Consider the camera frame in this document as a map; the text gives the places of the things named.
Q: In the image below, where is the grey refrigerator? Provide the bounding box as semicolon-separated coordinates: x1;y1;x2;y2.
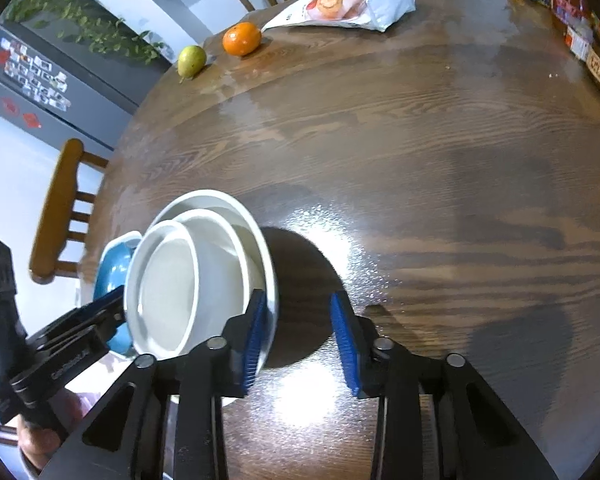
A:
0;26;175;152

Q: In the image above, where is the group of fridge photo magnets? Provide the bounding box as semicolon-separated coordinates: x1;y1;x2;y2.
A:
0;40;73;111

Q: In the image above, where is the large white bowl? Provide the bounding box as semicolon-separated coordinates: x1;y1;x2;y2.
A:
149;189;281;408

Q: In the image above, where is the medium white bowl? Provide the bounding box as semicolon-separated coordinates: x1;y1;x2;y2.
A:
169;208;263;356

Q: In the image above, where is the red sauce bottle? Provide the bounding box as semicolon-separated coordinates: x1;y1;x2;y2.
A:
551;0;597;57

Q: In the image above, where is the person's left hand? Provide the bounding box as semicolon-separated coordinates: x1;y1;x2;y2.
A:
16;389;90;472

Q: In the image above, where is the orange fruit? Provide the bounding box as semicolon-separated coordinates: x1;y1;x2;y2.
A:
222;22;262;57

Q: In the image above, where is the white snack bag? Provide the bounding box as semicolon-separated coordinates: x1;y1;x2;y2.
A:
260;0;419;34

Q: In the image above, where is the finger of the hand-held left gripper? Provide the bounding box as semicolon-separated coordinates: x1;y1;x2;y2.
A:
29;285;127;348

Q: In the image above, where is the blue square plate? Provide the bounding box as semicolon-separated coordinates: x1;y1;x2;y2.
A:
93;230;144;357

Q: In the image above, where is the small white bowl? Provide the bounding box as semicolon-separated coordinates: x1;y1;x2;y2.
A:
123;219;202;362

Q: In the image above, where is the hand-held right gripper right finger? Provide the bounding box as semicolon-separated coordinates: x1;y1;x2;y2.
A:
329;289;558;480

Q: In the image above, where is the hanging green vine plant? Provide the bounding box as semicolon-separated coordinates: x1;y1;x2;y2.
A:
4;0;167;67

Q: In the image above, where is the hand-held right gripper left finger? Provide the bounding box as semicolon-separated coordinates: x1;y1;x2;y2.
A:
37;289;270;480

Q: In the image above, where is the green pear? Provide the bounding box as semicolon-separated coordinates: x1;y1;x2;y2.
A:
176;45;208;84

